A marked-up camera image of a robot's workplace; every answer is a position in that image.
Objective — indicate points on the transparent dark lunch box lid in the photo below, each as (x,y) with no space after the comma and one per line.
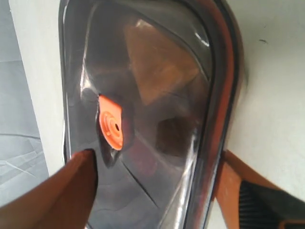
(156,163)

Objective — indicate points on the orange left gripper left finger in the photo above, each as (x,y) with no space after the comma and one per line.
(63,201)

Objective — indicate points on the white backdrop curtain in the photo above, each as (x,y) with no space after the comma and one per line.
(22,161)

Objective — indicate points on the yellow cheese wedge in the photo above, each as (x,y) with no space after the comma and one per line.
(158,63)

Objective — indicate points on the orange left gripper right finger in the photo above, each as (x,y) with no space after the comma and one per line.
(249,201)

